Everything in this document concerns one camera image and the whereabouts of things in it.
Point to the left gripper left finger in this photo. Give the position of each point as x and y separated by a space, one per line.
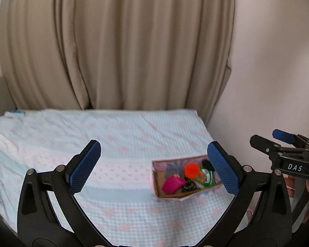
48 212

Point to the grey padded headboard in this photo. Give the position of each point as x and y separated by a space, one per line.
0 100

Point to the green tissue packet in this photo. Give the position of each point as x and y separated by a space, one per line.
209 178

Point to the black hair scrunchie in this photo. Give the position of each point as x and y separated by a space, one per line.
206 164

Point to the black striped cloth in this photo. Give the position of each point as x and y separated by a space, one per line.
189 186

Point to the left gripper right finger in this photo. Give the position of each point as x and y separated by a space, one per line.
271 224

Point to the pink slipper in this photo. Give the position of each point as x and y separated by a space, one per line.
249 214

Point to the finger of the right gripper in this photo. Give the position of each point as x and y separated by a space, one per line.
296 140
272 149

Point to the orange pompom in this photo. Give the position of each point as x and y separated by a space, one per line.
191 170

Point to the brown fuzzy round plush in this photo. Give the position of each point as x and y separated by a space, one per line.
200 178

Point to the grey sock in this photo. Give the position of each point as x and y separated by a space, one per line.
175 168

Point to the beige curtain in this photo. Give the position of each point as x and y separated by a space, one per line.
116 54

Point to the pink patterned cardboard box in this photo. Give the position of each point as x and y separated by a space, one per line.
158 178

